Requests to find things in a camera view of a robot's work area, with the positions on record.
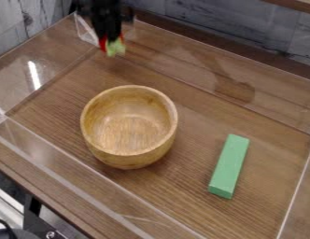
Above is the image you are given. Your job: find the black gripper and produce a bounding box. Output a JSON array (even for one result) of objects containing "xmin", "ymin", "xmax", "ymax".
[{"xmin": 75, "ymin": 0, "xmax": 135, "ymax": 45}]

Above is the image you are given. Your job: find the red plush fruit green leaf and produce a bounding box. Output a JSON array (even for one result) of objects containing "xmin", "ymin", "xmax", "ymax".
[{"xmin": 99, "ymin": 35, "xmax": 126, "ymax": 57}]

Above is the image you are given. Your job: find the round wooden bowl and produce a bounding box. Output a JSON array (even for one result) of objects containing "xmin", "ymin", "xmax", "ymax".
[{"xmin": 81, "ymin": 85, "xmax": 179, "ymax": 170}]

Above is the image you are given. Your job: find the green rectangular block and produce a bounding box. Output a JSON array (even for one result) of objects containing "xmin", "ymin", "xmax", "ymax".
[{"xmin": 207, "ymin": 134, "xmax": 250, "ymax": 199}]

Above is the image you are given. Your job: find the black metal table leg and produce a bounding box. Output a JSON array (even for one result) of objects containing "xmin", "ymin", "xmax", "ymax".
[{"xmin": 23, "ymin": 194, "xmax": 81, "ymax": 239}]

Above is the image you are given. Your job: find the black cable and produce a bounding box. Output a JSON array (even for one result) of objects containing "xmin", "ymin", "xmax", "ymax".
[{"xmin": 0, "ymin": 218, "xmax": 15, "ymax": 239}]

